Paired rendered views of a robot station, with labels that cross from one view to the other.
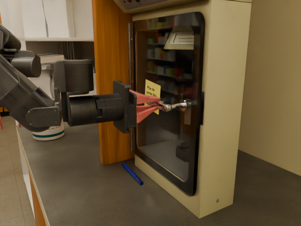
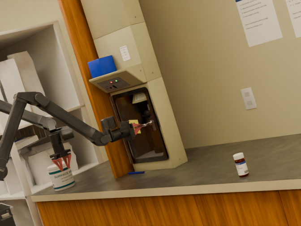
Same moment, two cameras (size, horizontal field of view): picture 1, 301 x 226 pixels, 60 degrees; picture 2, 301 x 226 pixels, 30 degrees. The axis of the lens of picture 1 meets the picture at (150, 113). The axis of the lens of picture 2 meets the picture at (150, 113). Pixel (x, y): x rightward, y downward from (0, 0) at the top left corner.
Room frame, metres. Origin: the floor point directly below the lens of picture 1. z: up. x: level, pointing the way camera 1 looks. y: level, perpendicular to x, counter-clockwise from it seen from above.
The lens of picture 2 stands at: (-2.31, 0.48, 1.50)
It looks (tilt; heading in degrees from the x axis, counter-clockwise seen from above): 5 degrees down; 349
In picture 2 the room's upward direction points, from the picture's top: 17 degrees counter-clockwise
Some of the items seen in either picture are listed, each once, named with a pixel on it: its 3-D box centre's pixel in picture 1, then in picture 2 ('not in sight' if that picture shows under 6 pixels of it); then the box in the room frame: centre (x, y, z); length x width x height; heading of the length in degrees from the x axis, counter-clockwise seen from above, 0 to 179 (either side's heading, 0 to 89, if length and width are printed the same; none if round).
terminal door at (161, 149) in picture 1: (159, 100); (138, 126); (0.65, -0.02, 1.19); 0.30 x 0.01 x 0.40; 30
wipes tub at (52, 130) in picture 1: (47, 119); (61, 176); (1.07, 0.44, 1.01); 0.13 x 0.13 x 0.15
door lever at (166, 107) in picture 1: (165, 103); (143, 124); (0.57, -0.03, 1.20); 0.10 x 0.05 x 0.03; 30
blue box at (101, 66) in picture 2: not in sight; (101, 66); (0.70, 0.06, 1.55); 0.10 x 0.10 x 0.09; 31
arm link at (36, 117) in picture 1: (61, 90); (105, 130); (0.49, 0.17, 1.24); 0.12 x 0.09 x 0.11; 105
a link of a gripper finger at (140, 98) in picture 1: (140, 106); (134, 128); (0.56, 0.02, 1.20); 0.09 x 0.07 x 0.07; 119
